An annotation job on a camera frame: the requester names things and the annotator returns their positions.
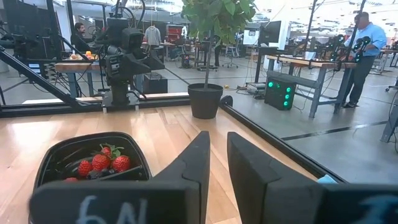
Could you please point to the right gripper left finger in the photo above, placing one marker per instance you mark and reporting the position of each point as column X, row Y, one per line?
column 199, row 158

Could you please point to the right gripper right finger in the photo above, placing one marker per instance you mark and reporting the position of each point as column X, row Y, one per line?
column 248, row 174

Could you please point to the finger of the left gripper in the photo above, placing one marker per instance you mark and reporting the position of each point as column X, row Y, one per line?
column 135, row 65
column 155, row 62

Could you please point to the red strawberry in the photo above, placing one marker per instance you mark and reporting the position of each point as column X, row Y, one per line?
column 121, row 164
column 71, row 180
column 84, row 168
column 106, row 152
column 100, row 162

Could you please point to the dark blackberry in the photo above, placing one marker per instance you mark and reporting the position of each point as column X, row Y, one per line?
column 108, row 172
column 93, row 175

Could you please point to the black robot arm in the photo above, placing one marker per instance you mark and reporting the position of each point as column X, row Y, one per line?
column 362, row 43

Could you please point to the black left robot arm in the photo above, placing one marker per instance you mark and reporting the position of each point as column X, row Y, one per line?
column 119, row 90

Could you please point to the black equipment box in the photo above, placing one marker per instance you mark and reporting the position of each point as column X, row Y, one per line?
column 155, row 84

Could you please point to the person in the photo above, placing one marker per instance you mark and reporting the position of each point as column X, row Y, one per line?
column 153, row 35
column 370, row 37
column 79, row 40

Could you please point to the red tool cabinet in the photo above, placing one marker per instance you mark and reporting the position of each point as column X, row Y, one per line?
column 174, row 32

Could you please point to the wooden workbench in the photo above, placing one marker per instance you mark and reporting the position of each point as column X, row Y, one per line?
column 311, row 63
column 74, row 67

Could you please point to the black plant pot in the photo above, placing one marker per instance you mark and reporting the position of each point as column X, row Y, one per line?
column 205, row 102

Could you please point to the black arched clamp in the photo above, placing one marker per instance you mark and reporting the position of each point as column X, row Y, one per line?
column 224, row 100

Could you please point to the green leafy plant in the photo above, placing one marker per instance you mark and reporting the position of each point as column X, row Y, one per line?
column 217, row 15

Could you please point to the computer tower with green lights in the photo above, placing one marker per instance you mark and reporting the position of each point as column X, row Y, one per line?
column 276, row 96

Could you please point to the white screen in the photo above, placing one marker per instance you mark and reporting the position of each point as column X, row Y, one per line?
column 250, row 37

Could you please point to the black two-compartment plastic tray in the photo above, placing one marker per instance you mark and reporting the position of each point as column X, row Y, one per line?
column 62, row 155

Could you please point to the black computer monitor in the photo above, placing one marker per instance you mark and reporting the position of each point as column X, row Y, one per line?
column 271, row 32

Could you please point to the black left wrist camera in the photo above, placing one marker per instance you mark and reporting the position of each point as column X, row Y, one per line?
column 133, row 40

